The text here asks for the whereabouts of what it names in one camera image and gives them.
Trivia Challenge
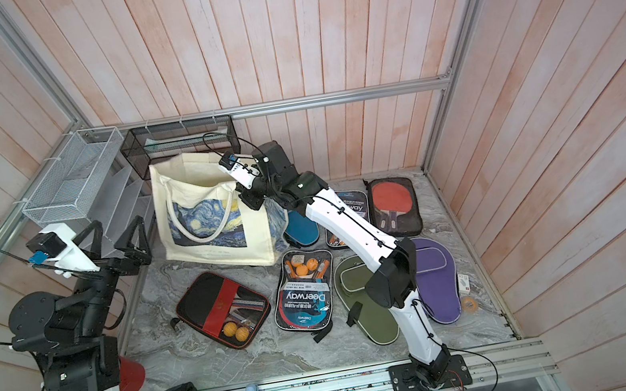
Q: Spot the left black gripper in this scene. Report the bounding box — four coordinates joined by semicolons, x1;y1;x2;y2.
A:
62;211;165;338

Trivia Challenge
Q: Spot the teal paddle cover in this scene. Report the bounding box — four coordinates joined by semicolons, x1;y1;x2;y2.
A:
284;211;321;248

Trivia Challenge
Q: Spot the Deerway paddle set clear case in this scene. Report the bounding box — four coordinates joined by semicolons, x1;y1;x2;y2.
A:
325;190;371;250

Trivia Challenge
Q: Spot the cream canvas tote bag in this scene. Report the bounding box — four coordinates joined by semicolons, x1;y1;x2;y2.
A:
148;152;289;267

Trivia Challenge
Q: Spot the red paddle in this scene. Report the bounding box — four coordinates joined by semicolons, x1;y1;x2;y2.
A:
366;177;424;237

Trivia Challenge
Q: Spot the black red paddle set case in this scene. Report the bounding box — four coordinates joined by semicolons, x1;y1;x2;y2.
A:
175;272;271;350

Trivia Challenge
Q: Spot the green paddle cover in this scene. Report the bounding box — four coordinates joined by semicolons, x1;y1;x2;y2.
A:
334;256;400;346

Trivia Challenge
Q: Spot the purple paddle cover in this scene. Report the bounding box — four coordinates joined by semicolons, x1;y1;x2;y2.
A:
413;237;462;325

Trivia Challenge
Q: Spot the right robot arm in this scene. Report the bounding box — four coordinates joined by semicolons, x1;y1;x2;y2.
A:
219;141;452;391

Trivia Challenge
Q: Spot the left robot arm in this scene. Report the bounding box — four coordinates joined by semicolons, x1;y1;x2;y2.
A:
8;215;152;391

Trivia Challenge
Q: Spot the red round object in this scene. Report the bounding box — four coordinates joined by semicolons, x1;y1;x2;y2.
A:
119;357;146;391

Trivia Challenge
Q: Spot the small white card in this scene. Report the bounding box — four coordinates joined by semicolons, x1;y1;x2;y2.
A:
457;273;472;296

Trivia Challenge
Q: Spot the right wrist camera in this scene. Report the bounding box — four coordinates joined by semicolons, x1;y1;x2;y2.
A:
219;151;263;190

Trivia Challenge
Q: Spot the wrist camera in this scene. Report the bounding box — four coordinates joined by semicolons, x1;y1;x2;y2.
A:
219;151;263;190
26;223;99;279

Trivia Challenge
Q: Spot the white wire mesh shelf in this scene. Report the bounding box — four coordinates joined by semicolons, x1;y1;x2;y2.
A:
23;126;155;257

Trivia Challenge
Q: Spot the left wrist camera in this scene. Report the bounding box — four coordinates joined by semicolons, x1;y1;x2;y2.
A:
26;223;99;279

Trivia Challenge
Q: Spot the black mesh wall basket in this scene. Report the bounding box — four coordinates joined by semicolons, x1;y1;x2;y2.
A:
120;115;241;181

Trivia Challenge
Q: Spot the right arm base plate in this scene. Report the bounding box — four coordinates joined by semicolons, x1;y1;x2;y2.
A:
387;355;472;391

